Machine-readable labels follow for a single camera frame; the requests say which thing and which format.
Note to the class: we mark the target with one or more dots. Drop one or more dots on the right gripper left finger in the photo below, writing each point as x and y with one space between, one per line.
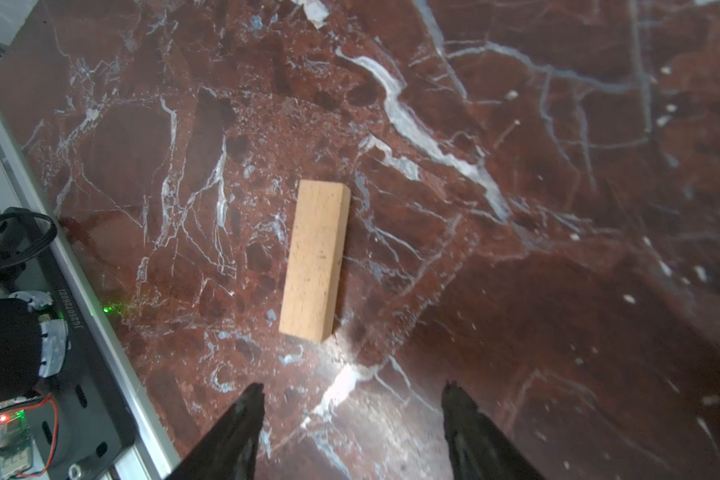
229 449

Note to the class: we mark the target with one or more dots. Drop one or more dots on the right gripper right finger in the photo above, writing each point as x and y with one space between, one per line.
477 448

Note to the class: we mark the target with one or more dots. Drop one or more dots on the wood block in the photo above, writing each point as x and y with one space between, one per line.
314 261

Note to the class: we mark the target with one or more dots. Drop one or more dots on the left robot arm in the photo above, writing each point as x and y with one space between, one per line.
32 346

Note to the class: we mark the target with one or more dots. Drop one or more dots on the left circuit board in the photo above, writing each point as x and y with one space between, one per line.
16 444

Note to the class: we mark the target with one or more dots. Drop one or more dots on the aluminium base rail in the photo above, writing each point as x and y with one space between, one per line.
28 228

